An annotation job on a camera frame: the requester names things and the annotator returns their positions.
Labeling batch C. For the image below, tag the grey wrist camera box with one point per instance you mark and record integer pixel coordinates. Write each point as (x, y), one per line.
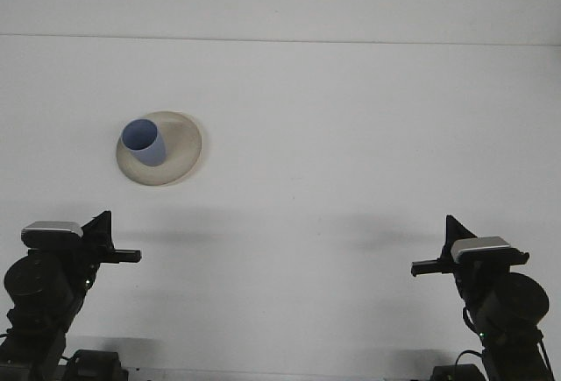
(50, 227)
(480, 247)

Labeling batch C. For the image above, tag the pale round plate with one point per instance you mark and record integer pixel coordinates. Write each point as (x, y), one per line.
(184, 153)

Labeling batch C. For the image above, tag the pale blue cup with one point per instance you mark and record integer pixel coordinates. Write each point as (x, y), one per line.
(151, 151)

